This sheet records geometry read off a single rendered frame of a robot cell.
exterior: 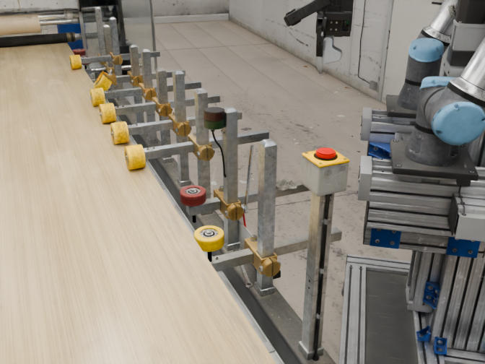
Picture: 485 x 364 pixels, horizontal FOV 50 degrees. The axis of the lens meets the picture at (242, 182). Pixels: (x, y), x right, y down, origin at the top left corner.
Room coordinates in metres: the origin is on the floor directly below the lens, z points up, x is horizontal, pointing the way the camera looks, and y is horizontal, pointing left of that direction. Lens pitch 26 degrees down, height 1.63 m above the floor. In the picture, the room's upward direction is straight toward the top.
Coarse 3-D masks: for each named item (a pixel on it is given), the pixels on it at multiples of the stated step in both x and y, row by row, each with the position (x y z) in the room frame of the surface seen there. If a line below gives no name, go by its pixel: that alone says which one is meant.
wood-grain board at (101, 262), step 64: (0, 64) 3.08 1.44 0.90; (64, 64) 3.08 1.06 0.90; (0, 128) 1.99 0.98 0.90; (64, 128) 1.99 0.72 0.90; (0, 192) 1.42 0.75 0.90; (64, 192) 1.42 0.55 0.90; (128, 192) 1.42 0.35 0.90; (0, 256) 1.07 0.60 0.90; (64, 256) 1.07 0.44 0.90; (128, 256) 1.07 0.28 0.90; (192, 256) 1.07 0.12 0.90; (0, 320) 0.84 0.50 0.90; (64, 320) 0.84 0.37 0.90; (128, 320) 0.84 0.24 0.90; (192, 320) 0.84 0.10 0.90
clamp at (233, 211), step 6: (216, 192) 1.47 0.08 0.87; (222, 192) 1.47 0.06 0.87; (222, 198) 1.43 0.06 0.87; (222, 204) 1.42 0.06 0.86; (228, 204) 1.39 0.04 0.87; (234, 204) 1.39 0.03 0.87; (240, 204) 1.41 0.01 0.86; (222, 210) 1.42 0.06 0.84; (228, 210) 1.38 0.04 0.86; (234, 210) 1.38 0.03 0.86; (240, 210) 1.39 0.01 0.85; (228, 216) 1.38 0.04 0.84; (234, 216) 1.38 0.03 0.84; (240, 216) 1.39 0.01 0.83
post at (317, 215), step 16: (320, 208) 0.93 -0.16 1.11; (320, 224) 0.93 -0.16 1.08; (320, 240) 0.93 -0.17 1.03; (320, 256) 0.94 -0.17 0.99; (320, 272) 0.93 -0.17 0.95; (320, 288) 0.93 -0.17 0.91; (304, 304) 0.96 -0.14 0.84; (320, 304) 0.93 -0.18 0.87; (304, 320) 0.96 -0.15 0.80; (320, 320) 0.94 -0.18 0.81; (304, 336) 0.95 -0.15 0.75; (320, 336) 0.94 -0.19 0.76; (304, 352) 0.94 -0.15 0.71; (320, 352) 0.94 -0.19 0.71
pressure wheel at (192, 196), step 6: (186, 186) 1.44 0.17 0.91; (192, 186) 1.44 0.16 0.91; (198, 186) 1.44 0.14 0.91; (180, 192) 1.40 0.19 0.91; (186, 192) 1.41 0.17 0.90; (192, 192) 1.40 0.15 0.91; (198, 192) 1.41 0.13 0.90; (204, 192) 1.40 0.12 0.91; (180, 198) 1.40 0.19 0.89; (186, 198) 1.38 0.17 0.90; (192, 198) 1.38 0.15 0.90; (198, 198) 1.38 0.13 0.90; (204, 198) 1.40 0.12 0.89; (186, 204) 1.38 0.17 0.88; (192, 204) 1.37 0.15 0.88; (198, 204) 1.38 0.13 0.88; (192, 216) 1.41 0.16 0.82
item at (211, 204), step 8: (240, 192) 1.49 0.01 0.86; (256, 192) 1.49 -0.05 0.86; (280, 192) 1.52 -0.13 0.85; (288, 192) 1.53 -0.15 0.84; (296, 192) 1.54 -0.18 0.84; (208, 200) 1.44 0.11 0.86; (216, 200) 1.44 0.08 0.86; (240, 200) 1.46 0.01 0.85; (248, 200) 1.47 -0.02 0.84; (256, 200) 1.48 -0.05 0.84; (192, 208) 1.40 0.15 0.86; (200, 208) 1.41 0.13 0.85; (208, 208) 1.42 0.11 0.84; (216, 208) 1.43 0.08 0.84
